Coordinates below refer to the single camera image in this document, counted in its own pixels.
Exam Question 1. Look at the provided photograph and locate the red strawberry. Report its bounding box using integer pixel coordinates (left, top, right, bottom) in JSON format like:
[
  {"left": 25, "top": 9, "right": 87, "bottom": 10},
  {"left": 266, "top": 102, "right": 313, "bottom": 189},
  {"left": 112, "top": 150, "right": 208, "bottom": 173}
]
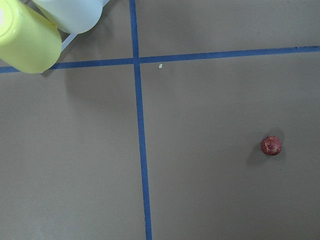
[{"left": 260, "top": 135, "right": 283, "bottom": 156}]

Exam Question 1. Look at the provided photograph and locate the white upturned cup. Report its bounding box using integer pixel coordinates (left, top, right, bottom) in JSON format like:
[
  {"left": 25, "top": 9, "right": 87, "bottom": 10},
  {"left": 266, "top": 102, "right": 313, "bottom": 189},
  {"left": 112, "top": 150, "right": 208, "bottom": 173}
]
[{"left": 32, "top": 0, "right": 104, "bottom": 35}]

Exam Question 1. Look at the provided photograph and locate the yellow upturned cup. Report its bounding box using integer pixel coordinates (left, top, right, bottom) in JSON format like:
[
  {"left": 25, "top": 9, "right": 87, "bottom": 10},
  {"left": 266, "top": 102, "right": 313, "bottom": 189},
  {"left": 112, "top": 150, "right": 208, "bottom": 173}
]
[{"left": 0, "top": 0, "right": 62, "bottom": 74}]

